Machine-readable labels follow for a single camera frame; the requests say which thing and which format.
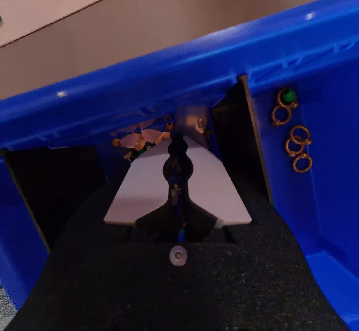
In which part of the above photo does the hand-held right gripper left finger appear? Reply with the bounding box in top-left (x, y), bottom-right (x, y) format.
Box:
top-left (104, 135), bottom-right (180, 226)

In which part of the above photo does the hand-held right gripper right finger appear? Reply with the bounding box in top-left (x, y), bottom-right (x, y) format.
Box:
top-left (180, 135), bottom-right (253, 228)

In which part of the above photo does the blue plastic bin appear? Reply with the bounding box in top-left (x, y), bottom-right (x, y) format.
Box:
top-left (0, 0), bottom-right (359, 331)

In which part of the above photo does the black bin divider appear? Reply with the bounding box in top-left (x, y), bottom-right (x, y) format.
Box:
top-left (210, 74), bottom-right (274, 202)
top-left (0, 144), bottom-right (107, 253)

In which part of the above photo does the white instruction booklet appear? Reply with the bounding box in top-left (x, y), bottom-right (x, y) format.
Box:
top-left (0, 0), bottom-right (139, 47)

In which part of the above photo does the gold ring brick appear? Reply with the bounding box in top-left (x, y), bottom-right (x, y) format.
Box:
top-left (293, 153), bottom-right (312, 173)
top-left (290, 126), bottom-right (312, 144)
top-left (276, 87), bottom-right (298, 109)
top-left (271, 106), bottom-right (292, 127)
top-left (286, 137), bottom-right (305, 157)

